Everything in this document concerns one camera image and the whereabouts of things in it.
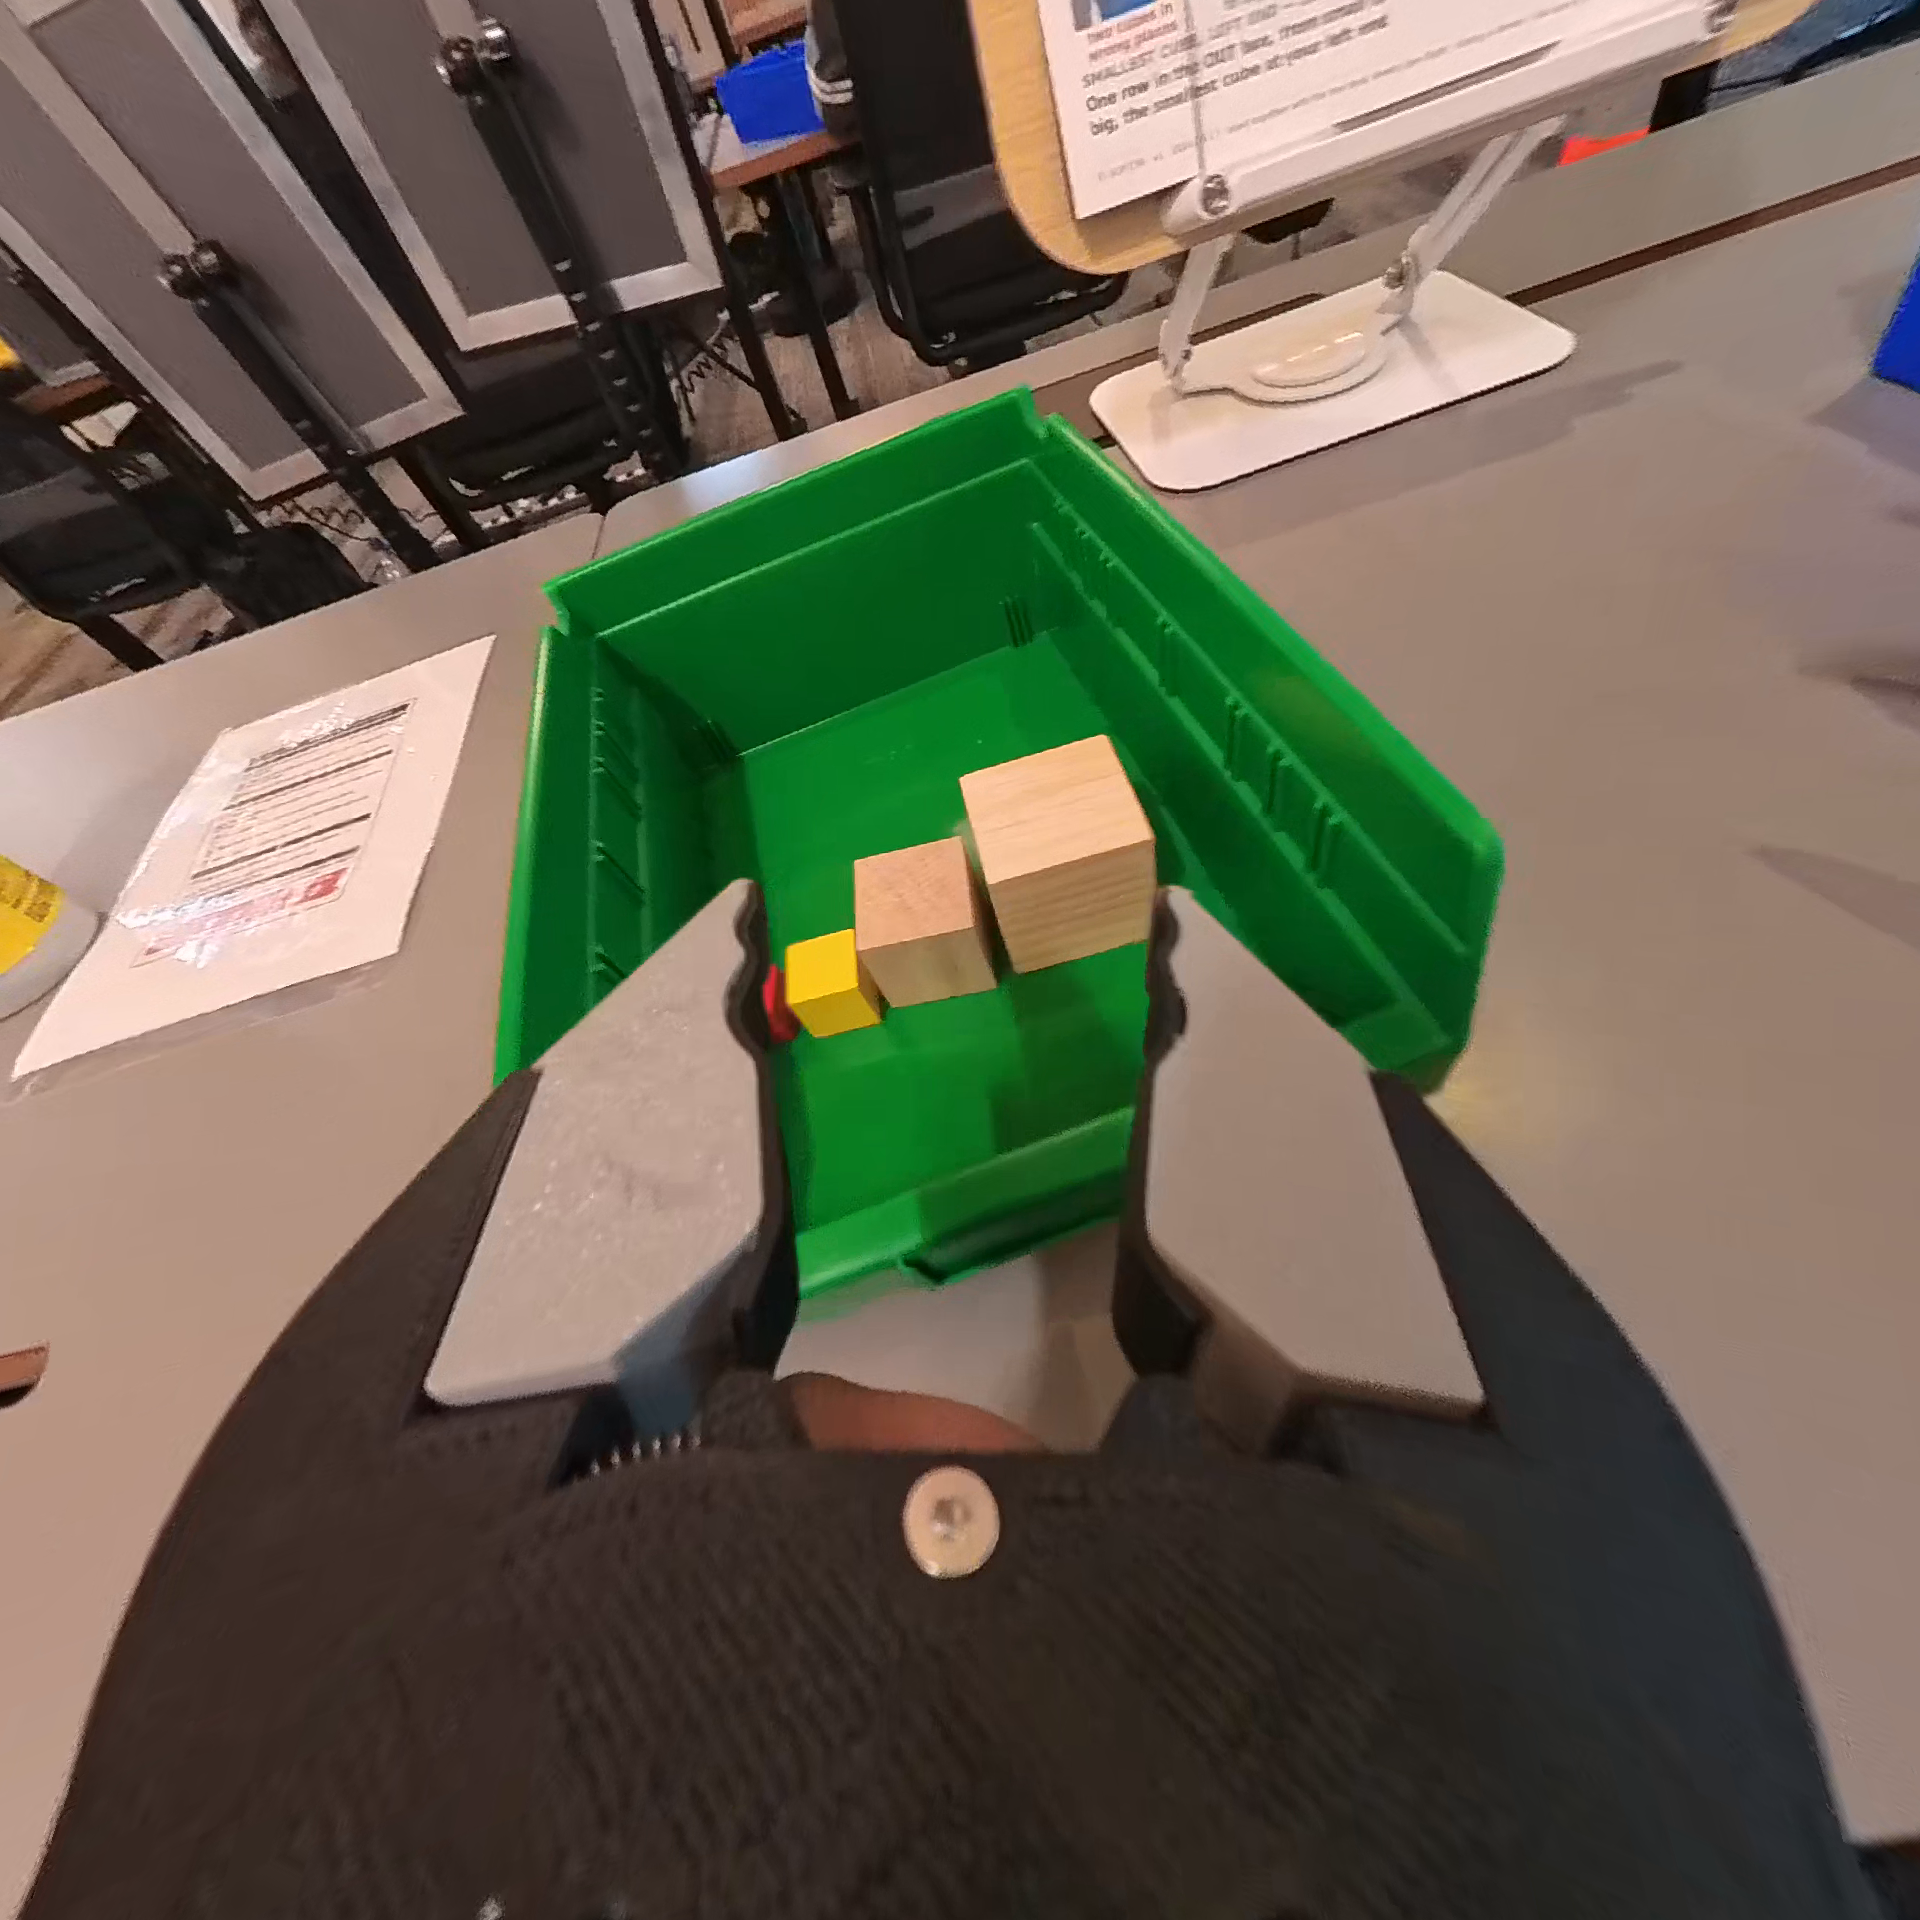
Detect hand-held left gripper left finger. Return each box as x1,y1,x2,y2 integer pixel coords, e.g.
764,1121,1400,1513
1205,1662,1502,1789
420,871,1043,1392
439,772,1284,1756
423,876,798,1434

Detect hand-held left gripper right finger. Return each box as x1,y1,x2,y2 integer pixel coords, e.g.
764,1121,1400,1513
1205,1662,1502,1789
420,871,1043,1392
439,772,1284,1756
1111,884,1490,1451

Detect yellow wooden cube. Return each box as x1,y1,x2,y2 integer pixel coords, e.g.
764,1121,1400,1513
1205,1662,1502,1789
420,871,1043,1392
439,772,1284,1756
785,926,888,1041

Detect medium natural wooden cube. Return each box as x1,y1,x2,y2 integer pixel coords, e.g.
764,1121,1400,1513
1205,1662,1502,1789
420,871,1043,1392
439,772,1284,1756
852,835,1000,1010

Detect large natural wooden cube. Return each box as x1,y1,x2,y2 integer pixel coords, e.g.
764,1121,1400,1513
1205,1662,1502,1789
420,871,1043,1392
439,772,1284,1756
956,733,1161,979

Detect green plastic bin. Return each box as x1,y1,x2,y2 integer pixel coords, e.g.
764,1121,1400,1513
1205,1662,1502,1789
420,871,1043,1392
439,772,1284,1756
493,387,1507,1305

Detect grey desk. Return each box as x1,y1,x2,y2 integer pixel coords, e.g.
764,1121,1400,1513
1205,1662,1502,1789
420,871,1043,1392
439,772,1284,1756
0,75,1920,1863

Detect printed paper sheet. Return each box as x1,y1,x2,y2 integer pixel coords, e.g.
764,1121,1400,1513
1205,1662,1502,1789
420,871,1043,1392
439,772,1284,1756
12,635,500,1087

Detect instruction sheet on stand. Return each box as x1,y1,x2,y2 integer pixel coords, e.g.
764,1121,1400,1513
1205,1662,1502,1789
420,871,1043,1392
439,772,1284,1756
966,0,1825,495

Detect black perforated stand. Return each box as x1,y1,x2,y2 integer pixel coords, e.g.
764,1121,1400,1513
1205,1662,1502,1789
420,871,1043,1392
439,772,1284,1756
434,32,708,483

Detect grey framed panel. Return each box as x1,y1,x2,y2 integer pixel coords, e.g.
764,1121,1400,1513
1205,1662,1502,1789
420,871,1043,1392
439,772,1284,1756
0,0,469,505

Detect small wooden table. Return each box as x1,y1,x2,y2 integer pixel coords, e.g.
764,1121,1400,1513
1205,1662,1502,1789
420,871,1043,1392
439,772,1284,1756
704,127,872,430

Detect black office chair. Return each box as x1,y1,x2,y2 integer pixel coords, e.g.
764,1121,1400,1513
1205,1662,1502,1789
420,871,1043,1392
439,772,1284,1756
810,0,1135,370

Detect small blue bin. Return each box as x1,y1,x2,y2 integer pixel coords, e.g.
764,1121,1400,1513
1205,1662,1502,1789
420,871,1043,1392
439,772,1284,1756
713,42,820,148

